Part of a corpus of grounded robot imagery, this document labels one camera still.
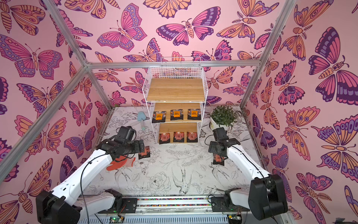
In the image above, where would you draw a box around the red tea bag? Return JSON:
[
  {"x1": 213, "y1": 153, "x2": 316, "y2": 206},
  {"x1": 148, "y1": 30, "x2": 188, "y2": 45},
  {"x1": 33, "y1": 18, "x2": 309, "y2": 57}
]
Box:
[
  {"x1": 173, "y1": 132, "x2": 185, "y2": 143},
  {"x1": 213, "y1": 154, "x2": 226, "y2": 166},
  {"x1": 186, "y1": 132, "x2": 198, "y2": 143},
  {"x1": 159, "y1": 133, "x2": 171, "y2": 144},
  {"x1": 139, "y1": 146, "x2": 151, "y2": 160}
]

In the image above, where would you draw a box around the orange tea bag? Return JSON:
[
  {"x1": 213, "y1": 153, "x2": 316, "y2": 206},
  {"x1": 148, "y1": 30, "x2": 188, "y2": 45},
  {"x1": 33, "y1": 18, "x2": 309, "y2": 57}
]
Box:
[
  {"x1": 152, "y1": 111, "x2": 167, "y2": 123},
  {"x1": 170, "y1": 109, "x2": 184, "y2": 121},
  {"x1": 187, "y1": 109, "x2": 201, "y2": 120}
]

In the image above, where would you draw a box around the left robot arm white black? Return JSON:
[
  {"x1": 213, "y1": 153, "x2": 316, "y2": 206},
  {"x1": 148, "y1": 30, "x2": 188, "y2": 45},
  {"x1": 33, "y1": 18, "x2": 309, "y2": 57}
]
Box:
[{"x1": 36, "y1": 127, "x2": 145, "y2": 224}]

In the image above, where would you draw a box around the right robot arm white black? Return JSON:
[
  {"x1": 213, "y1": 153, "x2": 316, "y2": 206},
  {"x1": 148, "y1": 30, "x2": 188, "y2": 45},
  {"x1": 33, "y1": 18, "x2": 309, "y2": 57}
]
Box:
[{"x1": 208, "y1": 127, "x2": 288, "y2": 220}]

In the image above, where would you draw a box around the teal and white spatula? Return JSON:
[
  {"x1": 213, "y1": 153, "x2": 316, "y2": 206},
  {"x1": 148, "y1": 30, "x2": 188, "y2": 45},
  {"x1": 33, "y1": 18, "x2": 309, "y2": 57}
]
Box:
[{"x1": 137, "y1": 111, "x2": 146, "y2": 130}]

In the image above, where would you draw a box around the green plant in white pot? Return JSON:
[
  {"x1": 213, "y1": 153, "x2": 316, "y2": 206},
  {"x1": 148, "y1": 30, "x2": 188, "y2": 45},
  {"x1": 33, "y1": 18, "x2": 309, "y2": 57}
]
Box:
[{"x1": 209, "y1": 105, "x2": 238, "y2": 131}]

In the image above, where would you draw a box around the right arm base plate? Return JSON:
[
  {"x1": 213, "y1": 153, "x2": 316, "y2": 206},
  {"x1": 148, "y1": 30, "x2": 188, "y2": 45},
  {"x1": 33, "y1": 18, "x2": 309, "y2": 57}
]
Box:
[{"x1": 207, "y1": 196, "x2": 250, "y2": 212}]

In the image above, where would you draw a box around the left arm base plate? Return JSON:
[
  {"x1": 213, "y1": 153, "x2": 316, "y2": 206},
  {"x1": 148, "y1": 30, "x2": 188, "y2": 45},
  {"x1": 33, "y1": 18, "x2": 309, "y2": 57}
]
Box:
[{"x1": 99, "y1": 198, "x2": 138, "y2": 214}]

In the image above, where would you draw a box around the aluminium rail with coloured strip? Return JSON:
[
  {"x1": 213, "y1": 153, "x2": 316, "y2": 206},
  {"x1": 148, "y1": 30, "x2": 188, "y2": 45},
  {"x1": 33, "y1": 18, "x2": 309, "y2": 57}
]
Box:
[{"x1": 55, "y1": 195, "x2": 289, "y2": 216}]

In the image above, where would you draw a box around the white wire three-tier shelf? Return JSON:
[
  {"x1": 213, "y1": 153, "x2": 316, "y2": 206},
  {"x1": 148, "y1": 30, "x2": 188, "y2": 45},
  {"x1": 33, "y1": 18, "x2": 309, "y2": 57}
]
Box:
[{"x1": 142, "y1": 67, "x2": 208, "y2": 144}]

